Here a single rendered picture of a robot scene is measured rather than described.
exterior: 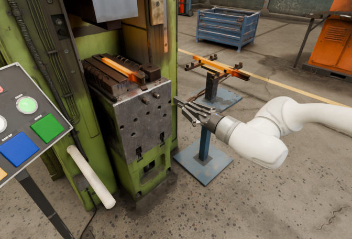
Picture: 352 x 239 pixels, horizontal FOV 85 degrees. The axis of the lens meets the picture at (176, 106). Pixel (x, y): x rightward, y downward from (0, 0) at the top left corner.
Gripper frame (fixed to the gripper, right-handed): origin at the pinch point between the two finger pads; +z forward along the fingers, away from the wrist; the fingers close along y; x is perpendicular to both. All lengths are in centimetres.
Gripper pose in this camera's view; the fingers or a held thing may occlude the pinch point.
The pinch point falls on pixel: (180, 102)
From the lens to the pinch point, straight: 79.6
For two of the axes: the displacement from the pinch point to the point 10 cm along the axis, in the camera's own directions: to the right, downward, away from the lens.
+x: 0.0, -8.2, -5.8
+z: -7.0, -4.1, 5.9
